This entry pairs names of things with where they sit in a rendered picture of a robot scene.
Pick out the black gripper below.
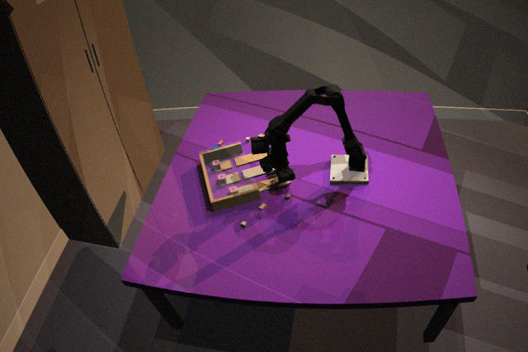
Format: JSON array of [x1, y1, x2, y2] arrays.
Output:
[[267, 149, 295, 183]]

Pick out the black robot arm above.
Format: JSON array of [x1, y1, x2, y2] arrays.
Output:
[[251, 84, 367, 173]]

